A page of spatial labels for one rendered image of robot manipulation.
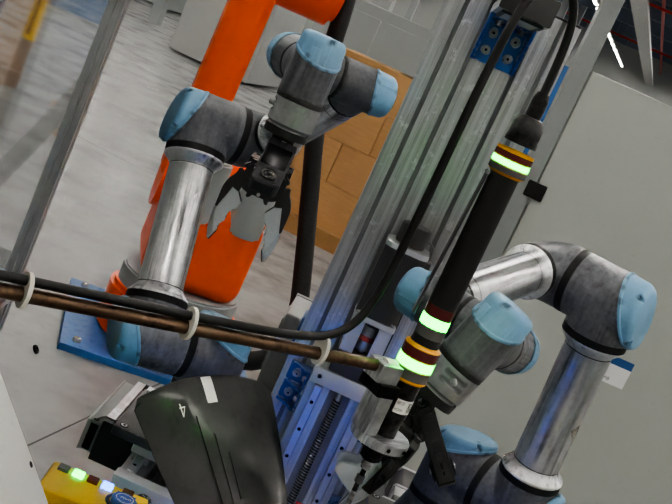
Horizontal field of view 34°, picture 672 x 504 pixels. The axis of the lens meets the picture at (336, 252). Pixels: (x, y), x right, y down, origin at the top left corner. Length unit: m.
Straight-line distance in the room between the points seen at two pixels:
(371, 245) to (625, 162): 1.12
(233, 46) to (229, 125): 3.17
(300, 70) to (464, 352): 0.51
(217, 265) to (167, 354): 3.23
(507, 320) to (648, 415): 1.86
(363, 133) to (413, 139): 7.20
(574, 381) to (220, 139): 0.79
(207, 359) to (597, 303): 0.70
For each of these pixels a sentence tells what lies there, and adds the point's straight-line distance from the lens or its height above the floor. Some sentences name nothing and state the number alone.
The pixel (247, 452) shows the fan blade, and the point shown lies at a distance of 1.33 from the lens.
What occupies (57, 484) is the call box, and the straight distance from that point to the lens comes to 1.75.
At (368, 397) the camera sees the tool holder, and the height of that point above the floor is 1.50.
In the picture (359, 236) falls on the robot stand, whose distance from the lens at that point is 2.18.
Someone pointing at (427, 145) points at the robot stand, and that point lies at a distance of 2.15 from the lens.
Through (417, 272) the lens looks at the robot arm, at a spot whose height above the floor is 1.58.
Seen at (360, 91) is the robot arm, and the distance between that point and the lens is 1.84.
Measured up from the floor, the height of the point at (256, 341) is 1.55.
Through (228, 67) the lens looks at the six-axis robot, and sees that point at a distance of 5.31.
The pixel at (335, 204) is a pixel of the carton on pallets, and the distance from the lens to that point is 9.40.
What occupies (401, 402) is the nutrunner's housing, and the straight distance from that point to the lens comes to 1.26.
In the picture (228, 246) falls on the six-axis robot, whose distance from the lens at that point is 5.22.
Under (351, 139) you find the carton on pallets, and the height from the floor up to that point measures 0.93.
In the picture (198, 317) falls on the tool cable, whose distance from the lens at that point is 1.08.
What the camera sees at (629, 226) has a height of 1.67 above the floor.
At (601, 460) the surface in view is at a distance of 3.31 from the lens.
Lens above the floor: 1.88
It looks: 11 degrees down
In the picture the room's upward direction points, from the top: 24 degrees clockwise
